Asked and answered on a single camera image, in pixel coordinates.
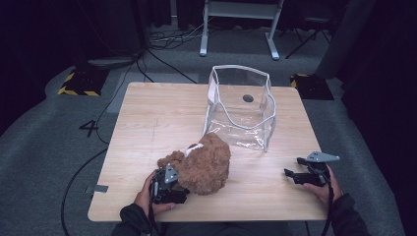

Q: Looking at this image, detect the person's left hand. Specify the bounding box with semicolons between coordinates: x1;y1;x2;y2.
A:
133;170;176;217

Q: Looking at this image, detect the grey flat stand base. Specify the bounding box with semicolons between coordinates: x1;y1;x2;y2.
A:
87;55;145;70

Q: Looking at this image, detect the grey curtain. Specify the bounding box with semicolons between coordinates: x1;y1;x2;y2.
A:
314;0;377;80

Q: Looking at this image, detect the black yellow striped floor base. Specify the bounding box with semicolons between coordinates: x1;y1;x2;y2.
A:
289;73;335;101
57;63;111;97

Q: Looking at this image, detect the hand-held gripper cable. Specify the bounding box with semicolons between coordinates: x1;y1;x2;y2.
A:
323;166;336;236
148;196;162;236

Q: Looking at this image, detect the thin black floor cable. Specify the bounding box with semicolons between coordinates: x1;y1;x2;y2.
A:
94;48;147;146

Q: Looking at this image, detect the black tripod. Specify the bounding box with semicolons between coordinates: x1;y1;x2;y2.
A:
284;16;332;60

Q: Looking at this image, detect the brown teddy bear plush toy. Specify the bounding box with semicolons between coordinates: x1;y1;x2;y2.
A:
156;132;232;197

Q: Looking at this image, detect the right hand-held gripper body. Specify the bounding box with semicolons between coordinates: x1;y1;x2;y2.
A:
303;150;341;187

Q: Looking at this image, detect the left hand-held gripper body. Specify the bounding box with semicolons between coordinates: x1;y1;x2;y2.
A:
149;162;182;205

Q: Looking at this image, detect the bundle of floor cables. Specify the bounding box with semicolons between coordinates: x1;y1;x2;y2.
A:
149;16;214;52

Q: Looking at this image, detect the person's right hand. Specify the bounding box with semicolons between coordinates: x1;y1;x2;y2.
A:
303;165;343;206

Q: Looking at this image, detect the right hand-held gripper cable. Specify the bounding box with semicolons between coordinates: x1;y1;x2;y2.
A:
323;166;336;236

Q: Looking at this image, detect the thick black floor cable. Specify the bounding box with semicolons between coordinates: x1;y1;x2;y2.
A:
60;147;109;236

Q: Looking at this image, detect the clear plastic zipper bag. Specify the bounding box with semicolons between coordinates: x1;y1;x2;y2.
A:
202;64;277;153

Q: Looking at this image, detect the white metal stand frame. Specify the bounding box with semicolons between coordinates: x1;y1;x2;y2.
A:
199;0;285;61

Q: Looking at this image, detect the left hand-held gripper cable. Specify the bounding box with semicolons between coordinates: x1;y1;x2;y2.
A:
148;196;162;236

